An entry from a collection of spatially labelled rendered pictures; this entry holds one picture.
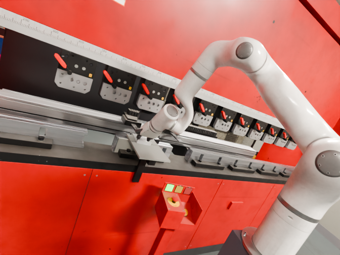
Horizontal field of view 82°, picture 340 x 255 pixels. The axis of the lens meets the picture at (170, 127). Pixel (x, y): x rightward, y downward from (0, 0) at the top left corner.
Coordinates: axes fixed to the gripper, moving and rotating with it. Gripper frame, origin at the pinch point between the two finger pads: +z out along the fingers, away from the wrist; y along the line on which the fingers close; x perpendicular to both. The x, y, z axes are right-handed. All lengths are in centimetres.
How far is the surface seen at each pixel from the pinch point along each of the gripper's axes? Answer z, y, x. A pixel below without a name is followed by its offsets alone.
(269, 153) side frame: 52, -212, -46
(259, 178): 13, -117, 8
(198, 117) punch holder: -10.6, -33.6, -18.1
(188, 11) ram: -50, -1, -50
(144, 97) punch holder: -13.9, 6.1, -17.1
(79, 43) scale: -26, 43, -25
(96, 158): 8.2, 22.4, 13.4
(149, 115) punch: -3.6, -1.7, -13.7
